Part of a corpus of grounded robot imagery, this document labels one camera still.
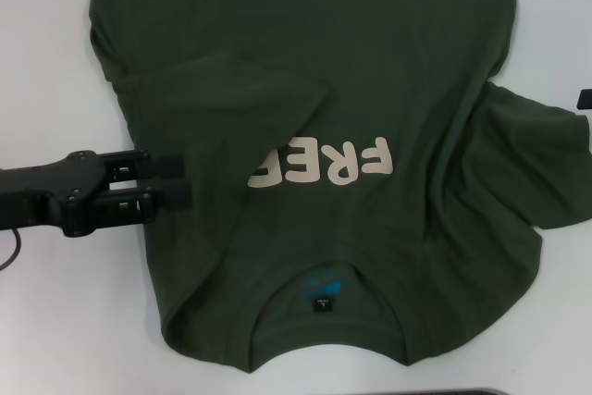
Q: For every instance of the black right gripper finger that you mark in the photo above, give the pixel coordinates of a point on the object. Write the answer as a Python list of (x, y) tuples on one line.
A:
[(585, 99)]

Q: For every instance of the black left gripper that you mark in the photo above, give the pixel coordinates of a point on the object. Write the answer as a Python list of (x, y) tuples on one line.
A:
[(41, 196)]

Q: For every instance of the dark green FREE t-shirt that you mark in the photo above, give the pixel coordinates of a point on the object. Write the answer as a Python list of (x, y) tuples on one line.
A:
[(324, 20)]

